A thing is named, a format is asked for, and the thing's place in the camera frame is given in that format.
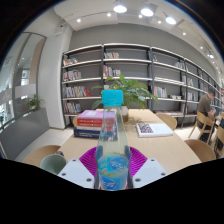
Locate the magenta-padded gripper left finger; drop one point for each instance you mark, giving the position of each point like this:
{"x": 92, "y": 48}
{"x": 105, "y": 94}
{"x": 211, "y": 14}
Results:
{"x": 73, "y": 171}

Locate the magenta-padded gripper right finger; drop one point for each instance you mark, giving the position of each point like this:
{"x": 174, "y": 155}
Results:
{"x": 148, "y": 171}

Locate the clear bottle with blue cap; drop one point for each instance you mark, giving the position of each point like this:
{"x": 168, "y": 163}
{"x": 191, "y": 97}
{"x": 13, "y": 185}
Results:
{"x": 112, "y": 146}

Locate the pale green patterned mug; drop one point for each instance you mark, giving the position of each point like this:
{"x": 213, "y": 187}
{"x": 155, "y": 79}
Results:
{"x": 53, "y": 164}

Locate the white book with patterned cover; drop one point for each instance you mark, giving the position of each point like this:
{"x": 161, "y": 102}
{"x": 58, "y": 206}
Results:
{"x": 155, "y": 130}

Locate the thin white book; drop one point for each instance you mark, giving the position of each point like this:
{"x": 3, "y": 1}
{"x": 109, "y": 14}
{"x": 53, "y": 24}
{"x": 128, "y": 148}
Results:
{"x": 86, "y": 127}

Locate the red book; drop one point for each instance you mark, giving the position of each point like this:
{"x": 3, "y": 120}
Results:
{"x": 88, "y": 122}

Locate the pink book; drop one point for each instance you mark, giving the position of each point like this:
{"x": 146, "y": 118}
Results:
{"x": 90, "y": 114}

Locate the small green potted plant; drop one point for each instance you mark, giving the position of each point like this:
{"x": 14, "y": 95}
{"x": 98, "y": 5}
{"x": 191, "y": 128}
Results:
{"x": 34, "y": 102}

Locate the large green potted plant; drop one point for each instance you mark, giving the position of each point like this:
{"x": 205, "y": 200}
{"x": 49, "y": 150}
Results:
{"x": 133, "y": 91}

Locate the person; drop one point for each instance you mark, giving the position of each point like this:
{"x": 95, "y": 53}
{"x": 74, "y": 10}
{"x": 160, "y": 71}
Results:
{"x": 204, "y": 106}

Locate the grey shelf unit with books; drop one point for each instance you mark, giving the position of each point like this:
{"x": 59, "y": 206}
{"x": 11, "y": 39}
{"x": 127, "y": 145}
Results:
{"x": 83, "y": 71}

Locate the round ceiling lights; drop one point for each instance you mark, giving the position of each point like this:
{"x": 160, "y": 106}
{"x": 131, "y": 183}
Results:
{"x": 146, "y": 12}

